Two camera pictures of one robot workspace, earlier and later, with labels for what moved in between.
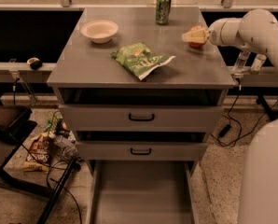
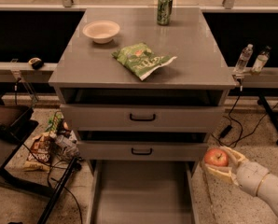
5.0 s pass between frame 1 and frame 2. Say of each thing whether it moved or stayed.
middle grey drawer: stayed
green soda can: stayed
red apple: moved
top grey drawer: stayed
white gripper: moved
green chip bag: stayed
